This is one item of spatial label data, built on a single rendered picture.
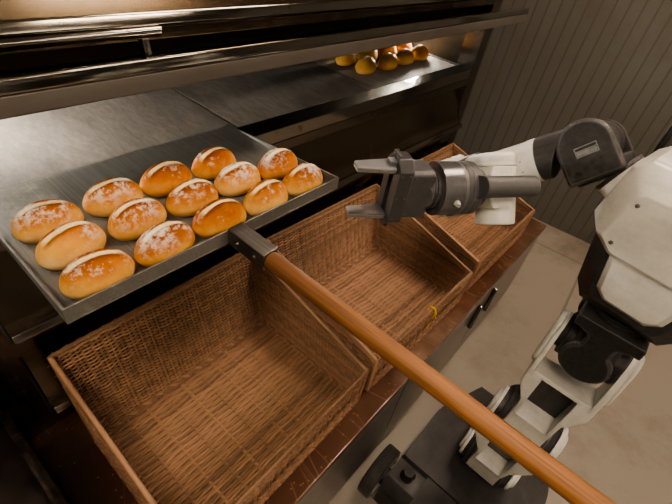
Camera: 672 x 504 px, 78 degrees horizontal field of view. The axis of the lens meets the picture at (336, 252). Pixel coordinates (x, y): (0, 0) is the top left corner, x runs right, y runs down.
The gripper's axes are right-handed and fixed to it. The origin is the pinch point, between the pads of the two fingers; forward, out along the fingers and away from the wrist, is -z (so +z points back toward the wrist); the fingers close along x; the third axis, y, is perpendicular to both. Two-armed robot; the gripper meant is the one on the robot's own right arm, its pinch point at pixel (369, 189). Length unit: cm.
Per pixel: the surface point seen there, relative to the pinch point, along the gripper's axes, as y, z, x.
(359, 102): -69, 22, -14
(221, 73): -22.2, -21.0, 8.7
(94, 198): -13.0, -42.4, -9.6
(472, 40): -115, 83, -4
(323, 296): 12.0, -8.8, -10.4
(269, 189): -13.3, -13.5, -8.5
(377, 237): -68, 39, -69
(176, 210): -11.6, -29.8, -11.5
